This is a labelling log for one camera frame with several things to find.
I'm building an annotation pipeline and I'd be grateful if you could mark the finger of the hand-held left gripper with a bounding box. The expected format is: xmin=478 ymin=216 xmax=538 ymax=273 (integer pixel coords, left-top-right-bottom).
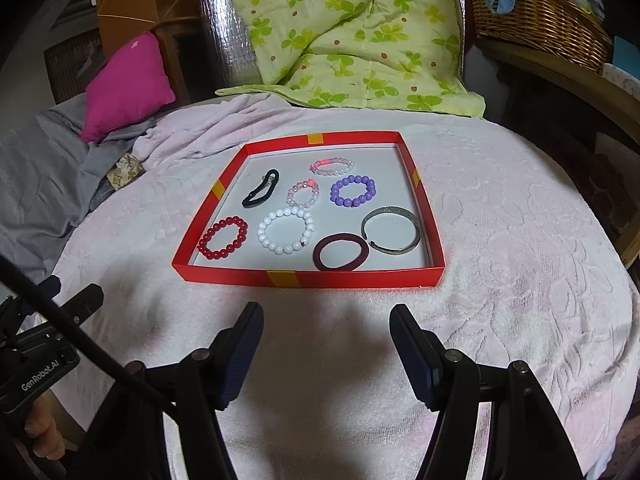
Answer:
xmin=50 ymin=283 xmax=105 ymax=328

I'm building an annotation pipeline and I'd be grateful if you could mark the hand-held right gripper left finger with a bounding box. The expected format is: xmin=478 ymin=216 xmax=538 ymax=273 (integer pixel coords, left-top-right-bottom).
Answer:
xmin=70 ymin=301 xmax=265 ymax=480

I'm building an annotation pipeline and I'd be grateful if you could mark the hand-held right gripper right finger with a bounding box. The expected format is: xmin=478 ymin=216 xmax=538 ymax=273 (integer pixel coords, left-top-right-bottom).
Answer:
xmin=389 ymin=303 xmax=586 ymax=480

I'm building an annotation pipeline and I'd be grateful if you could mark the red shallow cardboard tray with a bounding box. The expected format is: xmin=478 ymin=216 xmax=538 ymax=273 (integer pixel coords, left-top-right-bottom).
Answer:
xmin=171 ymin=131 xmax=446 ymax=291

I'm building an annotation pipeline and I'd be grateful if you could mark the dark red hair tie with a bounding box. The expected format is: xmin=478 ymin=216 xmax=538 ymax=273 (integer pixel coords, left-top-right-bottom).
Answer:
xmin=313 ymin=232 xmax=371 ymax=272

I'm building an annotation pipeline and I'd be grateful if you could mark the black carabiner loop with ring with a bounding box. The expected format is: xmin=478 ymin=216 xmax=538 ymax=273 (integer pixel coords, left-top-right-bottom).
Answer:
xmin=242 ymin=168 xmax=280 ymax=208

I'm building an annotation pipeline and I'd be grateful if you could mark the pink clear bead bracelet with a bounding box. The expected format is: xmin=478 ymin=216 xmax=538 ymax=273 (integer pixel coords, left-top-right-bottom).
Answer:
xmin=286 ymin=180 xmax=321 ymax=209

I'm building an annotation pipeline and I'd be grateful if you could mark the purple bead bracelet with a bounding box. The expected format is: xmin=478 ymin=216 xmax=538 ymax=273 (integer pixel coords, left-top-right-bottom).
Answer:
xmin=330 ymin=174 xmax=378 ymax=208

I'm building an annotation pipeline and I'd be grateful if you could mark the pink and white bead bracelet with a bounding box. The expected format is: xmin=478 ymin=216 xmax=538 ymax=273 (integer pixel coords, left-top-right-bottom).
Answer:
xmin=308 ymin=158 xmax=355 ymax=177

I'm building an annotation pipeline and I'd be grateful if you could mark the person's left hand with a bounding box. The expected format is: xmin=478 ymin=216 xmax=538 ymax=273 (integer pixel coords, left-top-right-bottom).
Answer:
xmin=22 ymin=400 xmax=63 ymax=461

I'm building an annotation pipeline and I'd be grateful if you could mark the silver metal bangle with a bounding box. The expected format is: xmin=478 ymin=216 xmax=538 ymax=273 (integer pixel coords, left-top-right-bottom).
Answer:
xmin=361 ymin=205 xmax=422 ymax=256

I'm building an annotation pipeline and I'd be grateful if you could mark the patterned cloth pouch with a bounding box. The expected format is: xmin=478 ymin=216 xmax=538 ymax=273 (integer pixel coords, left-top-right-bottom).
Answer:
xmin=107 ymin=154 xmax=147 ymax=192

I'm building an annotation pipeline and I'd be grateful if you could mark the grey bed sheet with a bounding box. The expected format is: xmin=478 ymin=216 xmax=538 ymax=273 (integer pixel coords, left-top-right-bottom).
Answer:
xmin=0 ymin=95 xmax=161 ymax=286

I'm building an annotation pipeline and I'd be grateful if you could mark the pale pink blanket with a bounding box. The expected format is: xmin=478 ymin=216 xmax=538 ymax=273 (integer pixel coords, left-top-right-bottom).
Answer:
xmin=50 ymin=92 xmax=640 ymax=480

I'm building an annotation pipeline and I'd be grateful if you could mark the magenta pillow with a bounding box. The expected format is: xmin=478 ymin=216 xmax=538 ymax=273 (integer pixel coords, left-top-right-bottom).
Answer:
xmin=80 ymin=32 xmax=177 ymax=143

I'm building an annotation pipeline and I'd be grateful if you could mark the wooden shelf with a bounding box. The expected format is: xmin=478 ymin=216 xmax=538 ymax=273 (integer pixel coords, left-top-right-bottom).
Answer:
xmin=475 ymin=35 xmax=640 ymax=261

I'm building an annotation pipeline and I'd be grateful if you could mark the green floral quilt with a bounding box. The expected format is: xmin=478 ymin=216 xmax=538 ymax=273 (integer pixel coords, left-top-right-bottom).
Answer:
xmin=207 ymin=0 xmax=487 ymax=118

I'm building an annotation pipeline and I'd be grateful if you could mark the wicker basket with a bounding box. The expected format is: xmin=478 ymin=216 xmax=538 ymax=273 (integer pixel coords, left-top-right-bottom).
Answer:
xmin=465 ymin=0 xmax=613 ymax=73

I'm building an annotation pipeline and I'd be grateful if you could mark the thick black cable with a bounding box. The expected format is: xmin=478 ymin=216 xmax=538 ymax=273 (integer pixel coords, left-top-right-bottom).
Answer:
xmin=0 ymin=254 xmax=176 ymax=413

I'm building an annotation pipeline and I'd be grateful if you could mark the red bead bracelet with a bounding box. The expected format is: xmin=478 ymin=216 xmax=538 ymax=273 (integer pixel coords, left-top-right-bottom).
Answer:
xmin=198 ymin=215 xmax=249 ymax=261

